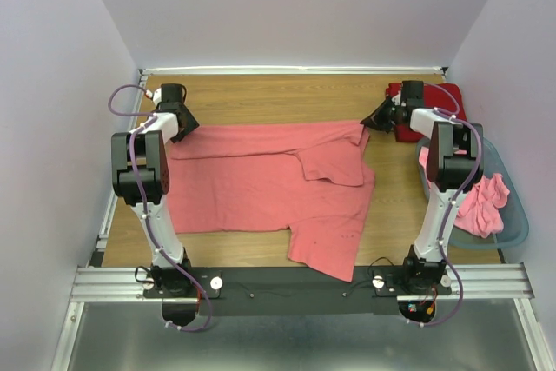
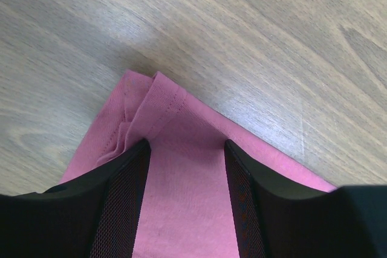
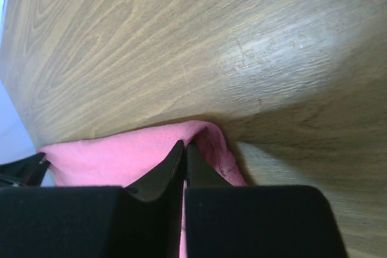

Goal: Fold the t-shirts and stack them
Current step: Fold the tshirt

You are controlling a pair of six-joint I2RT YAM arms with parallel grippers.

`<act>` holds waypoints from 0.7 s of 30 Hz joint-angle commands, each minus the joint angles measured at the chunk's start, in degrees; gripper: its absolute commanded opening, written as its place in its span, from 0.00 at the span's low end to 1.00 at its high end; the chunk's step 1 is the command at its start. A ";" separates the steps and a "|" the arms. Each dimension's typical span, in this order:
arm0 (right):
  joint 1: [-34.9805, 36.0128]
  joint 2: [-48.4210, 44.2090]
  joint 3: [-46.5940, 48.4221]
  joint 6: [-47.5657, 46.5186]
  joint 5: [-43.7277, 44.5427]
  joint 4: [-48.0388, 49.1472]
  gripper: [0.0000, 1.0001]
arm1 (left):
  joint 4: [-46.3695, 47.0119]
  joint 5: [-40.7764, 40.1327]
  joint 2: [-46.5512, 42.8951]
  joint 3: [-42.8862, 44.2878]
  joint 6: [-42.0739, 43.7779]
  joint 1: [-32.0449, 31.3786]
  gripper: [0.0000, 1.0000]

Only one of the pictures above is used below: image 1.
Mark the aluminium front rail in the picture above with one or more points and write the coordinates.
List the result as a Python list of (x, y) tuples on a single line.
[(489, 281)]

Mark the folded red t-shirt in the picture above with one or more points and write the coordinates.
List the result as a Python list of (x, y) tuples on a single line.
[(434, 97)]

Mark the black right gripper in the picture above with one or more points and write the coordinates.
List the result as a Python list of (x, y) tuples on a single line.
[(374, 120)]

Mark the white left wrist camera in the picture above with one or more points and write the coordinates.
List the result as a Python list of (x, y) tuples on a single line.
[(155, 96)]

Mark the light pink t-shirt in basket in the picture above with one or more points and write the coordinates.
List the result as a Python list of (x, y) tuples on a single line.
[(479, 214)]

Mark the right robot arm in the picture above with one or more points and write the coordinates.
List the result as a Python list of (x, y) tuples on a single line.
[(454, 165)]

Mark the aluminium back rail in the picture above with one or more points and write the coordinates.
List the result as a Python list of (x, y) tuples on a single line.
[(290, 70)]

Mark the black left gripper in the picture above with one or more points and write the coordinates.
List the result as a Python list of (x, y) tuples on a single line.
[(191, 124)]

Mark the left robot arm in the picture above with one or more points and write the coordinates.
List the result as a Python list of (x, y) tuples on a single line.
[(140, 176)]

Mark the salmon pink t-shirt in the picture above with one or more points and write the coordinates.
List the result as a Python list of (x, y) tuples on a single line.
[(310, 178)]

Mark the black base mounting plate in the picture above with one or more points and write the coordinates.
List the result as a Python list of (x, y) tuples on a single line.
[(289, 291)]

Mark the aluminium rail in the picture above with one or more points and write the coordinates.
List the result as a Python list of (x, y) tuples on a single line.
[(489, 281), (290, 70)]

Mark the blue plastic basket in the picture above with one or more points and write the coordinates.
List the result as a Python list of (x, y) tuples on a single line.
[(508, 223)]

